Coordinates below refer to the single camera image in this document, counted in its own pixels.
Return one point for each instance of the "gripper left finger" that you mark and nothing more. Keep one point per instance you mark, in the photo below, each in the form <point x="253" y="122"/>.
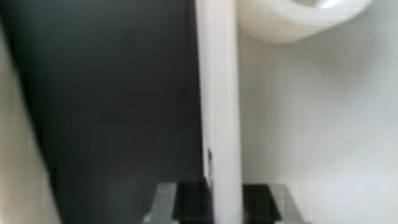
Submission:
<point x="182" y="204"/>

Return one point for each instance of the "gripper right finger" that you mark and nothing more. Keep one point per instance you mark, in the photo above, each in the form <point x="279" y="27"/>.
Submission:
<point x="269" y="204"/>

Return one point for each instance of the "white square tabletop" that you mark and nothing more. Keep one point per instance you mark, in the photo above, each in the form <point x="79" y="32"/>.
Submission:
<point x="299" y="98"/>

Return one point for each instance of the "white U-shaped fence wall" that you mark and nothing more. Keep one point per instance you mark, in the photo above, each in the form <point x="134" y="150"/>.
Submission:
<point x="27" y="205"/>

